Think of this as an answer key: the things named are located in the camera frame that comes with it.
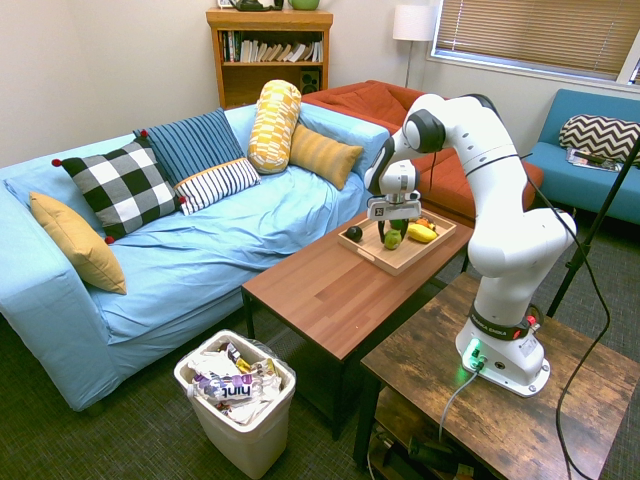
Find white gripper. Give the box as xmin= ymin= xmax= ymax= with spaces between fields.
xmin=366 ymin=191 xmax=423 ymax=247

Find light wooden tray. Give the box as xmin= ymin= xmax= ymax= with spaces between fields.
xmin=337 ymin=209 xmax=458 ymax=277

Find yellow mango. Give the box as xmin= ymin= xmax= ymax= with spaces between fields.
xmin=407 ymin=222 xmax=439 ymax=245

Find wooden coffee table black legs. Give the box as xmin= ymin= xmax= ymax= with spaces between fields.
xmin=241 ymin=209 xmax=475 ymax=441

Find mustard striped pillow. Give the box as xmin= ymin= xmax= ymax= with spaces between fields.
xmin=288 ymin=123 xmax=365 ymax=192

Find yellow patterned bolster pillow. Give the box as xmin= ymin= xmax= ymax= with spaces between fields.
xmin=246 ymin=79 xmax=303 ymax=175

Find white navy striped pillow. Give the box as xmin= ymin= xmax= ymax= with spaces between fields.
xmin=173 ymin=157 xmax=262 ymax=217

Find teal sofa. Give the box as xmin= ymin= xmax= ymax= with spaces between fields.
xmin=524 ymin=88 xmax=640 ymax=227

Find wooden bookshelf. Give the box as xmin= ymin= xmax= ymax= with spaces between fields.
xmin=205 ymin=6 xmax=335 ymax=111

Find light blue sofa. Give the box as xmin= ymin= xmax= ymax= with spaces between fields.
xmin=0 ymin=102 xmax=391 ymax=413

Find white floor lamp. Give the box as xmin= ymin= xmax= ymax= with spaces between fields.
xmin=391 ymin=4 xmax=439 ymax=91

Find magazine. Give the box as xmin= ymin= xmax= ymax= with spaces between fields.
xmin=565 ymin=146 xmax=624 ymax=173

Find rustic wooden side table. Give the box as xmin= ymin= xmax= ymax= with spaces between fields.
xmin=352 ymin=272 xmax=640 ymax=480

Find row of books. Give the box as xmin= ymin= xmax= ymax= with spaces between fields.
xmin=221 ymin=30 xmax=324 ymax=64

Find blue striped pillow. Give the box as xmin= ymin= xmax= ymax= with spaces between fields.
xmin=132 ymin=107 xmax=248 ymax=188

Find crumpled paper trash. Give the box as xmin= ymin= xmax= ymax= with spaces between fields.
xmin=187 ymin=342 xmax=285 ymax=416

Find black white chevron pillow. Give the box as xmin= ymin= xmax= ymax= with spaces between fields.
xmin=558 ymin=113 xmax=640 ymax=167

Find brown window blinds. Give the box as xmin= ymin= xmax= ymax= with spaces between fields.
xmin=431 ymin=0 xmax=640 ymax=84

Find beige plastic trash bin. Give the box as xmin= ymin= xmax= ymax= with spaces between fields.
xmin=173 ymin=328 xmax=297 ymax=480

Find black object on bookshelf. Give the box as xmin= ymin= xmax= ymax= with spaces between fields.
xmin=233 ymin=0 xmax=285 ymax=13

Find black white checkered pillow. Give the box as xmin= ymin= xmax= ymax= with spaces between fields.
xmin=51 ymin=129 xmax=188 ymax=245

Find plain mustard pillow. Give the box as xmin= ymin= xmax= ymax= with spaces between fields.
xmin=28 ymin=191 xmax=128 ymax=296

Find grey cable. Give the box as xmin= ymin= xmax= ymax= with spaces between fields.
xmin=438 ymin=367 xmax=482 ymax=444

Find black camera stand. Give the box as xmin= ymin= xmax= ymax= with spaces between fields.
xmin=545 ymin=143 xmax=640 ymax=319

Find black cable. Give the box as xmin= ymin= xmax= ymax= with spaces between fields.
xmin=519 ymin=152 xmax=612 ymax=480

